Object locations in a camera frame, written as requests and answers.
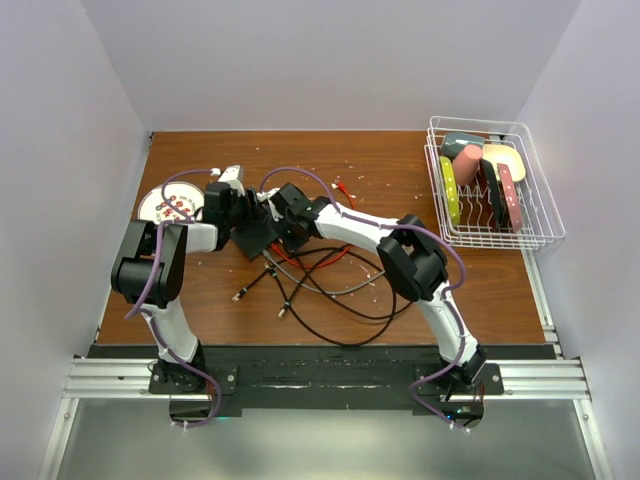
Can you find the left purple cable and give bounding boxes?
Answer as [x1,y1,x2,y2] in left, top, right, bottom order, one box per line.
[124,167,224,429]

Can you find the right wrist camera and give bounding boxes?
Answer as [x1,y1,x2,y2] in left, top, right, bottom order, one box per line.
[257,188,283,222]

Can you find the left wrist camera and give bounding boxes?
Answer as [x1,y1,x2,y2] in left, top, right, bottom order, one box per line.
[209,165,246,196]

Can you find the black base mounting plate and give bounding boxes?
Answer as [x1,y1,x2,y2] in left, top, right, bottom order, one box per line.
[148,345,505,426]

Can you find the pink cup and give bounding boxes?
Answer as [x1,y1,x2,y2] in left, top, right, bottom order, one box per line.
[452,145,483,186]

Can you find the black network switch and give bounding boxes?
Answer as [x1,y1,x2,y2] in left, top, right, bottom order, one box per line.
[231,225,279,261]

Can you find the red dotted plate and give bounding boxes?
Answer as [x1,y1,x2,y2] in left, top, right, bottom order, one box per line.
[497,163,523,233]

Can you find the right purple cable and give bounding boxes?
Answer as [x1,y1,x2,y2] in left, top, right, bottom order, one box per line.
[259,166,474,431]

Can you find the grey ethernet cable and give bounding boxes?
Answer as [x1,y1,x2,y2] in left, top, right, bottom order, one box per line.
[262,252,389,297]

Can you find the white patterned plate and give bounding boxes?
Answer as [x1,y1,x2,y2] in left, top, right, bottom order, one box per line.
[136,181,204,224]

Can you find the white wire dish rack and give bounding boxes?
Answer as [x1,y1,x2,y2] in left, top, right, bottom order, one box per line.
[424,116,565,250]

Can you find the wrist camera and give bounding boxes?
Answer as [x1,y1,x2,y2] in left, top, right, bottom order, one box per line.
[209,165,246,196]
[257,188,283,222]

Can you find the cream square plate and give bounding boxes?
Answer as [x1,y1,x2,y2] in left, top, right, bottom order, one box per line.
[482,143,526,182]

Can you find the dark teal bowl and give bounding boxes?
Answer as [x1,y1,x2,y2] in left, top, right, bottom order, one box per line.
[440,132,485,159]

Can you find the purple cable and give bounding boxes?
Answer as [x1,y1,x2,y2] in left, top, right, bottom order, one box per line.
[124,167,224,429]
[259,166,474,431]

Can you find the red ethernet cable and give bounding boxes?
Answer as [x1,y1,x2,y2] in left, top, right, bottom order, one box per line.
[269,180,359,269]

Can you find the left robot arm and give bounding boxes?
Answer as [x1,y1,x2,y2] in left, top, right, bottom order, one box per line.
[111,180,265,393]

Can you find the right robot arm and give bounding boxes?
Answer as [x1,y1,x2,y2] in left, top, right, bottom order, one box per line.
[267,183,486,393]

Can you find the black cable loop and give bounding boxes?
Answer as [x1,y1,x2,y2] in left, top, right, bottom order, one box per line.
[262,244,416,321]
[229,244,399,347]

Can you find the yellow-green plate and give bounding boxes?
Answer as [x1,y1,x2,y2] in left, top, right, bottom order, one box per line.
[439,156,460,226]

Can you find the aluminium frame rail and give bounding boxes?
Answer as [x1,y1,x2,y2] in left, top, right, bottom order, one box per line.
[37,249,614,480]

